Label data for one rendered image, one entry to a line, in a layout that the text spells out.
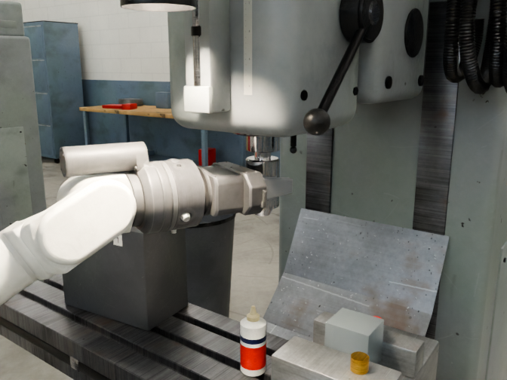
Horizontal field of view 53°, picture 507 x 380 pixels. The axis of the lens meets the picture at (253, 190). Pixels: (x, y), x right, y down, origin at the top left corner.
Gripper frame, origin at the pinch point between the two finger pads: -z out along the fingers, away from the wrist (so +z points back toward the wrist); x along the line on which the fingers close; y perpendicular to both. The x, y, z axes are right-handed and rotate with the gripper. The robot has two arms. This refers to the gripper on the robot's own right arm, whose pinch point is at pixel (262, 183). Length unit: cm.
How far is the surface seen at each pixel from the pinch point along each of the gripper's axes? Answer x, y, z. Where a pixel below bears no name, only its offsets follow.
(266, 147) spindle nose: -2.3, -5.5, 0.8
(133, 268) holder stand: 24.1, 19.0, 11.2
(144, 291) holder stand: 22.2, 22.8, 10.1
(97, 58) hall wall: 718, -29, -168
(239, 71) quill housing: -6.3, -15.3, 7.4
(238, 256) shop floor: 254, 122, -142
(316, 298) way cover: 16.1, 29.6, -23.7
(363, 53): -5.2, -17.8, -12.6
